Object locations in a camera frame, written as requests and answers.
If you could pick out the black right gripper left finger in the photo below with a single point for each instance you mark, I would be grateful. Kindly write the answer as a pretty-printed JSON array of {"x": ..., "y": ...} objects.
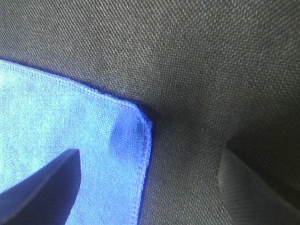
[{"x": 47, "y": 196}]

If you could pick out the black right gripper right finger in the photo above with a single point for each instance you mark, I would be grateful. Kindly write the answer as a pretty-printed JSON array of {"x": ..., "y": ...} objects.
[{"x": 255, "y": 198}]

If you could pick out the blue microfibre towel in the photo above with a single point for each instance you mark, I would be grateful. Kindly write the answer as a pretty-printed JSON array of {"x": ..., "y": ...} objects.
[{"x": 42, "y": 115}]

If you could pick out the black table cloth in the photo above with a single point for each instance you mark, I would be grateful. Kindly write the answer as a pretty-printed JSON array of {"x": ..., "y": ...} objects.
[{"x": 210, "y": 74}]

